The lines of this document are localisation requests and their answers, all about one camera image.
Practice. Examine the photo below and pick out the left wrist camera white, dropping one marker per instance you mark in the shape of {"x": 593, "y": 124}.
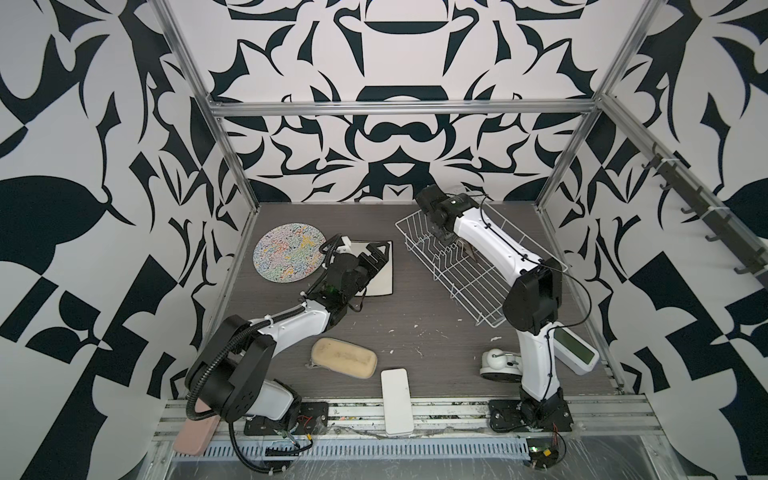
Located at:
{"x": 342, "y": 245}

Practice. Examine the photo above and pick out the white round gadget black base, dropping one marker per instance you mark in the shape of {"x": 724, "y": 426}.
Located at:
{"x": 501, "y": 366}

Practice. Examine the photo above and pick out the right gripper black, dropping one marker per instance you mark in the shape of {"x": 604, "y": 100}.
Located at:
{"x": 446, "y": 240}

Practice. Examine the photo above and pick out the white scale with display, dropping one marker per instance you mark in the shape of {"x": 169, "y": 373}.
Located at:
{"x": 573, "y": 351}

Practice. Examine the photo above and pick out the wall hook rail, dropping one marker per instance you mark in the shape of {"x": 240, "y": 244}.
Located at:
{"x": 701, "y": 203}

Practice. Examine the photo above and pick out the white wire dish rack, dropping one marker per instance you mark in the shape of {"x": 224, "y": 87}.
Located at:
{"x": 469, "y": 278}

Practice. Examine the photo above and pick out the white rectangular box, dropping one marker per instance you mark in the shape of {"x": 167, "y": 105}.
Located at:
{"x": 397, "y": 406}

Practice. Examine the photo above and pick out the white slotted cable duct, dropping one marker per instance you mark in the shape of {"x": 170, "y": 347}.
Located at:
{"x": 515, "y": 449}

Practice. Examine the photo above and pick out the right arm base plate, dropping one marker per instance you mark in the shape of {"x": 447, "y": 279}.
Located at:
{"x": 517, "y": 415}

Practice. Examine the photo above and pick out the colourful speckled round plate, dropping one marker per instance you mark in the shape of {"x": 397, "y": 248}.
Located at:
{"x": 289, "y": 253}

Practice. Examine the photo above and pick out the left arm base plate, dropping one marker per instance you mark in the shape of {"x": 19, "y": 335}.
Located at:
{"x": 301, "y": 418}

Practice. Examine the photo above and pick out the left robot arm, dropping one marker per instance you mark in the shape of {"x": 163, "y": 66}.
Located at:
{"x": 228, "y": 379}

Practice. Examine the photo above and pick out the beige sponge case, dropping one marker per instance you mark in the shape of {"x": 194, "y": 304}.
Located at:
{"x": 344, "y": 358}

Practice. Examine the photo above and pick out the pink eraser block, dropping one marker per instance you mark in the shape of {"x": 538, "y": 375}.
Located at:
{"x": 195, "y": 436}

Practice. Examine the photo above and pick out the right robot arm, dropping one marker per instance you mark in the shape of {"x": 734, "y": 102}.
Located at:
{"x": 531, "y": 305}

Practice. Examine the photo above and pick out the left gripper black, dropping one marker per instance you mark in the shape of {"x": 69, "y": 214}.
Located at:
{"x": 376, "y": 256}

